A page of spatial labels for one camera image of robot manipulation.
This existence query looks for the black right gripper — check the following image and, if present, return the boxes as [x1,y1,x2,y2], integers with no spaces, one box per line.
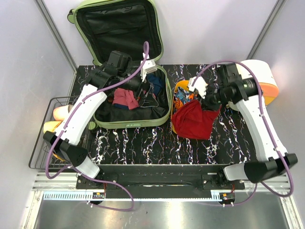
[196,84,231,112]

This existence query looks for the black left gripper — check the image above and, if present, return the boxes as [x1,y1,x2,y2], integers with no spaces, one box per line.
[118,69,159,107]

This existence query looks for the pink maroon garment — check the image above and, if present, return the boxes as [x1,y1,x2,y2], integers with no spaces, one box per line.
[112,88,139,110]

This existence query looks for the navy blue garment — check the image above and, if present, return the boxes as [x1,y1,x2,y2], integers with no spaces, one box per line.
[146,74,164,96]

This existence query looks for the red garment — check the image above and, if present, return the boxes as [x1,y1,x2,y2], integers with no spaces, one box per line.
[171,100,220,140]

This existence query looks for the colourful patterned shorts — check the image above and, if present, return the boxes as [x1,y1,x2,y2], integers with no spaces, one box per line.
[173,87,197,110]

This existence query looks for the orange plastic basket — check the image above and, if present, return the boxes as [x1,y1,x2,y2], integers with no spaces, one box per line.
[171,80,213,138]

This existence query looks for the green hard-shell suitcase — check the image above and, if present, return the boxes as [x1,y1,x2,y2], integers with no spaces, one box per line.
[67,0,172,129]

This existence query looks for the white orange drawer cabinet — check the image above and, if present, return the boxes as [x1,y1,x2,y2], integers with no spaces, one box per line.
[226,60,279,111]

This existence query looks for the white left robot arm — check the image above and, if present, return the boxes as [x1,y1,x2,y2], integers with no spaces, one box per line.
[43,42,156,189]

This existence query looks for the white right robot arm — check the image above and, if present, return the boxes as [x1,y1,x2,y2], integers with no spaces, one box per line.
[196,60,298,189]

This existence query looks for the small brown bottle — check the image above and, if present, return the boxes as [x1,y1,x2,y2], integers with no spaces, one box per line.
[107,95,114,104]

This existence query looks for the black marble pattern mat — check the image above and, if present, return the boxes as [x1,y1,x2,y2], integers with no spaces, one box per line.
[73,63,272,166]

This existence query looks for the pink cup in basket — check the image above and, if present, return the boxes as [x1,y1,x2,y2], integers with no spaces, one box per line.
[53,104,73,121]

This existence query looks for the yellow cup in basket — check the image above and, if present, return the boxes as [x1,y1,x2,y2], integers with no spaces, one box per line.
[43,121,61,133]

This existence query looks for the yellow dotted plate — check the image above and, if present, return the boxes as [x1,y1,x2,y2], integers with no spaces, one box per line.
[52,144,65,161]

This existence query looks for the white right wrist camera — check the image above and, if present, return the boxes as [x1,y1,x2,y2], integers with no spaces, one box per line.
[187,76,208,99]

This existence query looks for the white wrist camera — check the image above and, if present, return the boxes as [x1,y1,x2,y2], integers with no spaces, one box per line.
[187,76,208,99]
[140,55,157,82]

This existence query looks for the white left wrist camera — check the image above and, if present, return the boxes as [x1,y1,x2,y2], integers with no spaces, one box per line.
[140,55,157,82]

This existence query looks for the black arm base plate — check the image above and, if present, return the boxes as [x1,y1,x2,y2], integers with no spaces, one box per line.
[75,164,245,191]

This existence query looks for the aluminium rail frame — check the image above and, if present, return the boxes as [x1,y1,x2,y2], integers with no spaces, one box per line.
[22,173,301,229]

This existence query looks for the black wire basket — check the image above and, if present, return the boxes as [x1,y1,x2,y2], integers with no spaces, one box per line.
[29,96,96,170]

